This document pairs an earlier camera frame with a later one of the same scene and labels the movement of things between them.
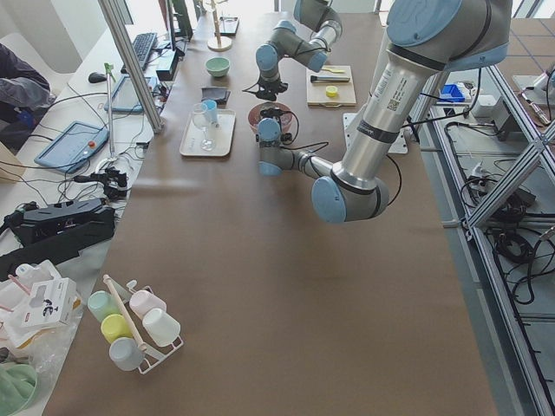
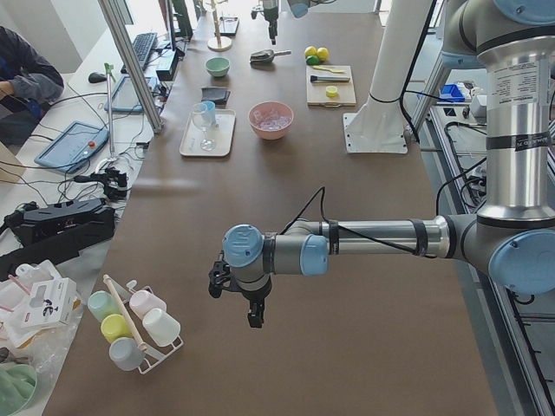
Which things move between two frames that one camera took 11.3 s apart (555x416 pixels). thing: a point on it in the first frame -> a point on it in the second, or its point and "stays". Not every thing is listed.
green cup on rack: x=103 y=303 stays
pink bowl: x=254 y=113 stays
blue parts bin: x=451 y=93 stays
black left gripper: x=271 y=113 -> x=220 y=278
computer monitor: x=183 y=25 stays
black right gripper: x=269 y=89 -> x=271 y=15
